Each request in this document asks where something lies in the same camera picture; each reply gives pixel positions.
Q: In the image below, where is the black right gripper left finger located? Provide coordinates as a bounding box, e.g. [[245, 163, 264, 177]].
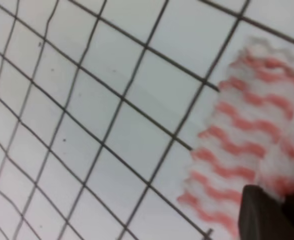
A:
[[238, 185, 294, 240]]

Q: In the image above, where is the pink wavy striped towel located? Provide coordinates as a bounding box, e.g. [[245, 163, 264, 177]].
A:
[[178, 37, 294, 240]]

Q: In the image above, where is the white black-grid tablecloth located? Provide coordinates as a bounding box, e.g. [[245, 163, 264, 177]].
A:
[[0, 0, 294, 240]]

